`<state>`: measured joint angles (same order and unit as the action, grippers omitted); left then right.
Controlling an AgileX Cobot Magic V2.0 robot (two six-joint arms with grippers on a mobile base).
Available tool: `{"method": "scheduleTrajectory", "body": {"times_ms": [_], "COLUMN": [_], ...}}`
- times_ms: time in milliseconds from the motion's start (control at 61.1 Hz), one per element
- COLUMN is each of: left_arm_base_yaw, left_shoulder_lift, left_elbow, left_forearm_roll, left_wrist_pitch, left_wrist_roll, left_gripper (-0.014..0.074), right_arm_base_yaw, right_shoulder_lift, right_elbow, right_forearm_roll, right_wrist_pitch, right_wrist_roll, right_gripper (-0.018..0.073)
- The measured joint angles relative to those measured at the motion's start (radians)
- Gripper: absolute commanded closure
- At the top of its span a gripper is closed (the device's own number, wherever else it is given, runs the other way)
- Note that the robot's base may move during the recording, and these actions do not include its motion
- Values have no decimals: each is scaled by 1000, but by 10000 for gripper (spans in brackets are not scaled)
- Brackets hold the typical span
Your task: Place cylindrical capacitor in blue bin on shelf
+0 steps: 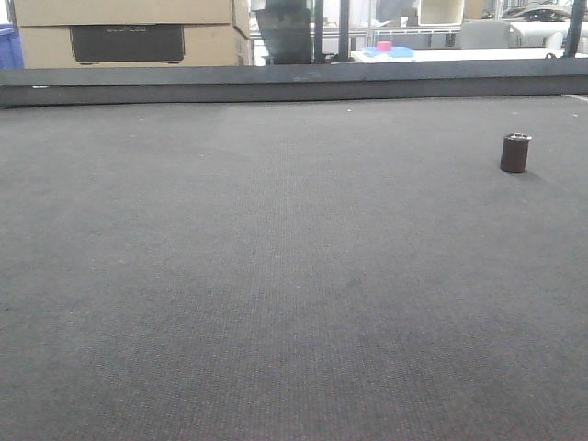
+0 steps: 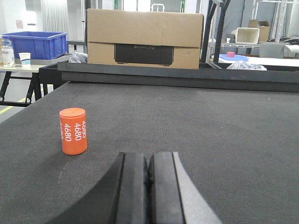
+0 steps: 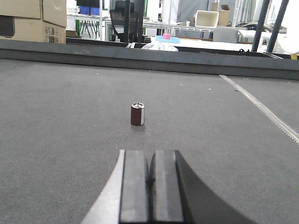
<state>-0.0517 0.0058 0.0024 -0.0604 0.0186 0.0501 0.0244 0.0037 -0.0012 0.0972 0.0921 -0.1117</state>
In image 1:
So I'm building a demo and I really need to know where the dark brown cylindrical capacitor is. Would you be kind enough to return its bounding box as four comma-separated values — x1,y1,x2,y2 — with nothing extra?
500,132,532,174

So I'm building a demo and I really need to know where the dark trash bin background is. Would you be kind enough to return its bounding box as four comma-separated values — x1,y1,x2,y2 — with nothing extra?
254,1,312,65

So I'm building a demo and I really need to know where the blue bin at left edge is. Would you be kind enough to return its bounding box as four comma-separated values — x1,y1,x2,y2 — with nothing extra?
0,23,24,69

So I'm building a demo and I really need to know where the white background table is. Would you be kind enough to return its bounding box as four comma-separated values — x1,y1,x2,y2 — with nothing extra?
351,48,564,63

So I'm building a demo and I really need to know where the pink box on tray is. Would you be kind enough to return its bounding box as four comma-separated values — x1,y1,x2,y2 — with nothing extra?
375,40,393,52

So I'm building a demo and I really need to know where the light blue tray background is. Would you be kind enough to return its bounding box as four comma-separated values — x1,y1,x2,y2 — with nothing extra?
363,46,415,61

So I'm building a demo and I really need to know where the lower cardboard box black label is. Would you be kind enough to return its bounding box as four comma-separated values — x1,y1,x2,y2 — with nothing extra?
20,24,251,69

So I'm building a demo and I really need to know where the beige cabinet background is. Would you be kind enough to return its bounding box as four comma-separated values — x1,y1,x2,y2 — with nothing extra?
417,0,465,27

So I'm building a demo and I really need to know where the grey office chair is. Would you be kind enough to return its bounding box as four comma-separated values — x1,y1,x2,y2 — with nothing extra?
458,19,511,50

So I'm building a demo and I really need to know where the upper cardboard box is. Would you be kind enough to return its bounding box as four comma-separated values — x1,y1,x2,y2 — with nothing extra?
14,0,250,37

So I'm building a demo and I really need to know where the black vertical post left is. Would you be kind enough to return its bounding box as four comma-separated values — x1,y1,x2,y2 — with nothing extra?
313,0,324,64

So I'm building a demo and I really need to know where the black vertical post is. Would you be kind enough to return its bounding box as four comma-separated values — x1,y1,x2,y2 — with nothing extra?
337,0,350,63
313,0,324,64

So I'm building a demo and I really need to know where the black vertical post right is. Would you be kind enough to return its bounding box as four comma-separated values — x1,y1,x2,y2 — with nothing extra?
337,0,350,63

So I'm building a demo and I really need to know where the dark raised table edge rail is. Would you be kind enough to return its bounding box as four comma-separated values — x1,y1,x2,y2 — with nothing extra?
1,58,587,107

